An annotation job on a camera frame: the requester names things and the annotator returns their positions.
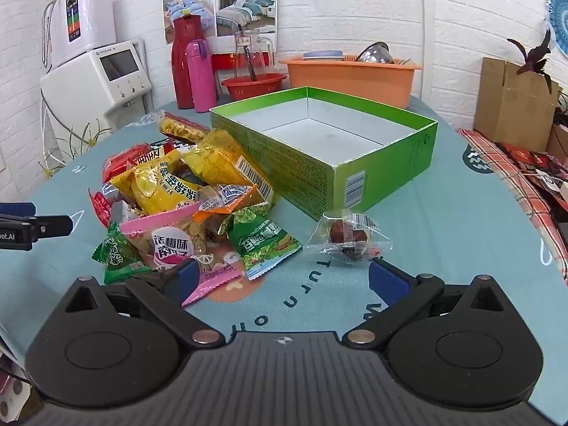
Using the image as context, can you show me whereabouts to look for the small green snack packet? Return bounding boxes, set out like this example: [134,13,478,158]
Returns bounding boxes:
[92,222,152,285]

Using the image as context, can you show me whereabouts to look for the orange plastic basin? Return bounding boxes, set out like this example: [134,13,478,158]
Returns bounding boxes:
[279,54,423,109]

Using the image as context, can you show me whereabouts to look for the glass pitcher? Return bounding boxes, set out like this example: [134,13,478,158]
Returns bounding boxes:
[233,30,271,83]

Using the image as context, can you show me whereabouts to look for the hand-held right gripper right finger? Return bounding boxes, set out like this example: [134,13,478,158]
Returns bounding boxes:
[342,258,505,348]

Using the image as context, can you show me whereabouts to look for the small cardboard box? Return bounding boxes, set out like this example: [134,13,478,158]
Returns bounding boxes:
[546,124,568,160]

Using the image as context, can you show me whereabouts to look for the green pea snack packet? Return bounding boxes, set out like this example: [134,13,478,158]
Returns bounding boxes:
[227,208,303,281]

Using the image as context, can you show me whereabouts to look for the pink snack packet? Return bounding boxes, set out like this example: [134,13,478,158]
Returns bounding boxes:
[121,206,249,307]

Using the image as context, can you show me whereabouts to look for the purple leafed plant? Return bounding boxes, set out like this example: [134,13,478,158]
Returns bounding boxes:
[507,29,553,94]

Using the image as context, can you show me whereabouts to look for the small red snack packet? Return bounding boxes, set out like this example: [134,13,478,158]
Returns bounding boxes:
[89,186,122,227]

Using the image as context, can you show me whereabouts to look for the plaid cloth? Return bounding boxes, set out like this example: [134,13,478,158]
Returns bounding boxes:
[459,129,568,285]

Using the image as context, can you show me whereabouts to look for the blue patterned paper fan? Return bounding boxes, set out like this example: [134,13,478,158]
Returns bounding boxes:
[544,0,568,56]

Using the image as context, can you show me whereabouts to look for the steel bowl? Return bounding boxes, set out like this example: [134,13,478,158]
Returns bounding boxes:
[355,42,395,65]

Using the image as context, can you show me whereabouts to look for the pink insulated bottle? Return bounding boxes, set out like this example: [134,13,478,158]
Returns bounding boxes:
[185,39,218,114]

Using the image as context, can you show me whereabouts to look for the clear packet of yellow sticks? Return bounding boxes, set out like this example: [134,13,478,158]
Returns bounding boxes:
[157,111,211,145]

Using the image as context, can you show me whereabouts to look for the red envelopes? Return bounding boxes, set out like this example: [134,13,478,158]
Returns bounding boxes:
[495,142,568,214]

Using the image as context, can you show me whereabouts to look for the clear date packet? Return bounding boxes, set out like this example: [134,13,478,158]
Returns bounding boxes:
[307,209,393,260]

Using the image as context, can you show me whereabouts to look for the bedding wall poster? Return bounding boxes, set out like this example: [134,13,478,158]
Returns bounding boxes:
[162,0,278,51]

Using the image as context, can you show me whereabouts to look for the yellow snack packet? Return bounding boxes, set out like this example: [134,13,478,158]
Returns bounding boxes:
[110,150,209,216]

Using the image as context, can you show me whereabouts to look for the teal printed tablecloth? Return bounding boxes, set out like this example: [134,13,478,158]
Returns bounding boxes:
[0,95,568,413]

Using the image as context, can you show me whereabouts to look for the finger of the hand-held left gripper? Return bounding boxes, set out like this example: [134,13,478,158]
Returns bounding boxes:
[26,215,74,241]
[0,202,37,217]

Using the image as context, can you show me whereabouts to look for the white appliance with screen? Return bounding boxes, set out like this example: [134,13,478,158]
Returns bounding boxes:
[40,40,154,133]

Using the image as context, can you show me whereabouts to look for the red thermos jug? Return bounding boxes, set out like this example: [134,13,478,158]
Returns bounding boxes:
[171,15,206,110]

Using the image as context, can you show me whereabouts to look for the green cardboard box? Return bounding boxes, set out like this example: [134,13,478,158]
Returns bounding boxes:
[208,86,439,222]

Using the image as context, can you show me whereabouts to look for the large cardboard box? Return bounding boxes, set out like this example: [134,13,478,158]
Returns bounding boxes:
[474,57,561,154]

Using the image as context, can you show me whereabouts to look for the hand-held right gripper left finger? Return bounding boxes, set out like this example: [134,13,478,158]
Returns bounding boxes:
[65,258,225,348]

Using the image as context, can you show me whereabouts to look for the orange-edged clear snack packet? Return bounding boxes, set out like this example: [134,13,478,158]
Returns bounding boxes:
[192,183,271,227]

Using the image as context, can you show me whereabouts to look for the large yellow crinkled packet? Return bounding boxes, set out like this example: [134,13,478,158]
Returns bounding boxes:
[180,129,276,207]

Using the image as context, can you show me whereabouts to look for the red plastic basin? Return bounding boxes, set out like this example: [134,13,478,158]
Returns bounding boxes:
[221,73,288,102]

